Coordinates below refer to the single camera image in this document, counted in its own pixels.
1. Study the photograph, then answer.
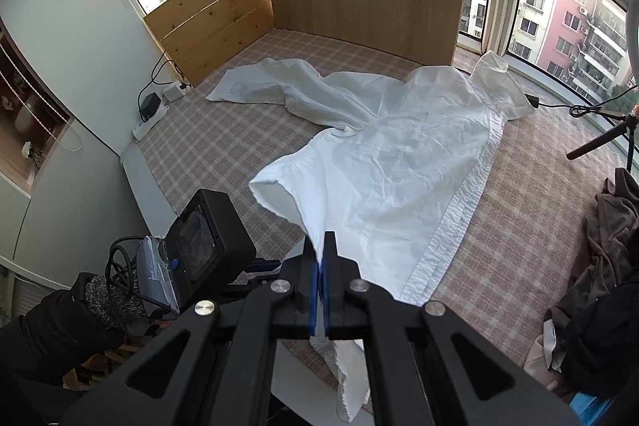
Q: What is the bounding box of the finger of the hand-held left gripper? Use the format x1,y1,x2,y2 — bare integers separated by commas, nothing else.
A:
244,258,282,275

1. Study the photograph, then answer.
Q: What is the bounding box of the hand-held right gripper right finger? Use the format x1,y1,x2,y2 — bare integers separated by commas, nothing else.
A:
322,230,582,426

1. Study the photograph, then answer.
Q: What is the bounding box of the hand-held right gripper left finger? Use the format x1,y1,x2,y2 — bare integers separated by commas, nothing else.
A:
60,241,320,426

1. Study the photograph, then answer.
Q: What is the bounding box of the white shirt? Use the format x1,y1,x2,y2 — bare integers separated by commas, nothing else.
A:
206,52,536,409

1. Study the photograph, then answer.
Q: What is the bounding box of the person's left forearm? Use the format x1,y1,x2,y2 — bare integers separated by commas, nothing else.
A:
0,273,151,387

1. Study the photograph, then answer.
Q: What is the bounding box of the white power strip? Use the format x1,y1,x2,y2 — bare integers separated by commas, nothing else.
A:
132,107,168,140

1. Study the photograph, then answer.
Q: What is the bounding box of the pink plaid blanket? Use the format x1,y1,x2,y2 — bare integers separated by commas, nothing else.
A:
135,29,639,387

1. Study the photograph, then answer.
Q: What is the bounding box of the wooden shelf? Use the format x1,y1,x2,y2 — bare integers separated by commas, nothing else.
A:
0,22,75,192

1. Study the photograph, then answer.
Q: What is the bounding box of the beige garment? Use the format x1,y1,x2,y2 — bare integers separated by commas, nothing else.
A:
522,319,565,387

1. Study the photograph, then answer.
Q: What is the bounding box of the pine plank panel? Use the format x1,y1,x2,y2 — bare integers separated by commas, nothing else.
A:
135,0,275,87

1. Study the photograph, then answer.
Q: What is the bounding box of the black garment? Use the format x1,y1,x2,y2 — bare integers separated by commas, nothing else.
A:
559,281,639,402

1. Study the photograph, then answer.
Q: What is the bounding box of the blue cloth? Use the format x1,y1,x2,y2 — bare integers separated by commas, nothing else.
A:
569,393,615,423

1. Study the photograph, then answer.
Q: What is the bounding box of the brown garment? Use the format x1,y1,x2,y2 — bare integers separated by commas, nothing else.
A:
544,166,639,322

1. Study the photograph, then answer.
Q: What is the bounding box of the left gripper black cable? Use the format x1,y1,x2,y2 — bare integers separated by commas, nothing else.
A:
107,236,173,312

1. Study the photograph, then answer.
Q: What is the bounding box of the black adapter cable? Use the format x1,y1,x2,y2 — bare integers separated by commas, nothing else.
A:
536,99,607,118

